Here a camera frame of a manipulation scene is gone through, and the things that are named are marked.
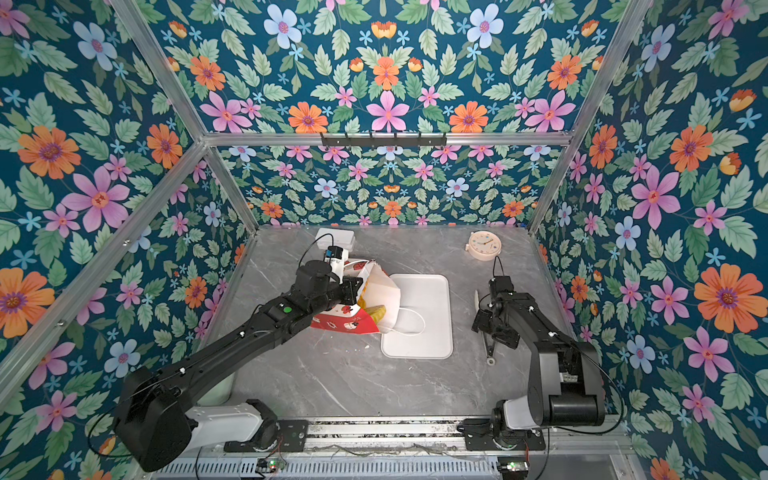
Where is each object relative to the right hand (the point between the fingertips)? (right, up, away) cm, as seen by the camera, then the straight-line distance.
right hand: (490, 331), depth 89 cm
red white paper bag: (-35, +13, +1) cm, 37 cm away
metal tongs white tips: (-1, -5, -3) cm, 6 cm away
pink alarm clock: (+4, +27, +22) cm, 35 cm away
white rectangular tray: (-21, +1, -3) cm, 21 cm away
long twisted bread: (-34, +6, -1) cm, 35 cm away
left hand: (-36, +18, -12) cm, 42 cm away
